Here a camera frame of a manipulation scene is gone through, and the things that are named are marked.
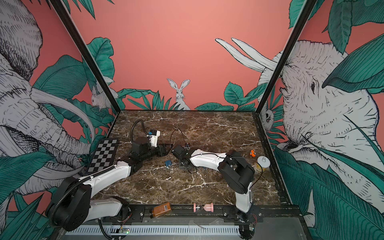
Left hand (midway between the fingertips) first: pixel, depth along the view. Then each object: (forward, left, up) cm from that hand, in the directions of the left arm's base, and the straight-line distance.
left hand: (170, 143), depth 83 cm
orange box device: (-31, +4, -11) cm, 33 cm away
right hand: (-7, -6, -13) cm, 16 cm away
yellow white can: (-9, -56, -11) cm, 58 cm away
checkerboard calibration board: (0, +43, -12) cm, 44 cm away
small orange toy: (-1, -52, -14) cm, 53 cm away
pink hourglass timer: (-31, -20, -13) cm, 39 cm away
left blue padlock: (-5, +3, -15) cm, 16 cm away
